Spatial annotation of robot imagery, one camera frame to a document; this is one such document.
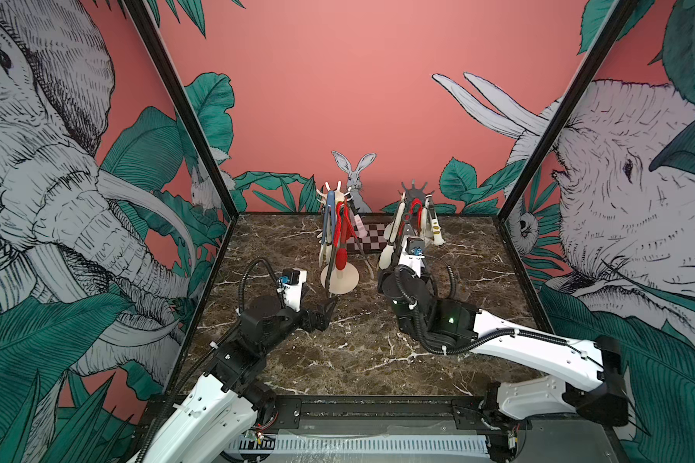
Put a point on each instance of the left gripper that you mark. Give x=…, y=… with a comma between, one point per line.
x=320, y=319

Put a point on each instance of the dark grey utensil rack stand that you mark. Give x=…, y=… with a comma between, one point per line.
x=414, y=192

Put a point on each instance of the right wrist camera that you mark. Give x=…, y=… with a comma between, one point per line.
x=413, y=254

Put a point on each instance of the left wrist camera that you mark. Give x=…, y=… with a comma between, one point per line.
x=291, y=284

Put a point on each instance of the cream utensil rack stand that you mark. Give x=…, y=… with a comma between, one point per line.
x=337, y=282

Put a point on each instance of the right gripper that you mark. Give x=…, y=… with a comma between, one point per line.
x=392, y=279

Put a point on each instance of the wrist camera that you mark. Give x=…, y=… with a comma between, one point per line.
x=413, y=254
x=291, y=284

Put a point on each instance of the white slotted cable duct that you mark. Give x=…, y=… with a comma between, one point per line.
x=464, y=445

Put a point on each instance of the pink steel tongs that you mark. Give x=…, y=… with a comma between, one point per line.
x=359, y=225

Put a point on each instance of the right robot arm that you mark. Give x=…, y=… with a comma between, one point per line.
x=579, y=376

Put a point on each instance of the red looped steel tongs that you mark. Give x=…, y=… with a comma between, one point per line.
x=416, y=211

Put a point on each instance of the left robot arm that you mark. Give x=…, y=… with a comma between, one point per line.
x=228, y=400

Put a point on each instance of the chessboard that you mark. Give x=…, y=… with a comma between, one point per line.
x=373, y=243

